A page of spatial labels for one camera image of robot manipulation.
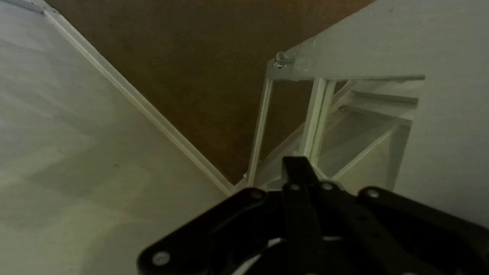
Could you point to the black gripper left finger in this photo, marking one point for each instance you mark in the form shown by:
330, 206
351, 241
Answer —
220, 238

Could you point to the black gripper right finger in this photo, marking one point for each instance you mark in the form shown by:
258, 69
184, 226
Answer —
374, 231

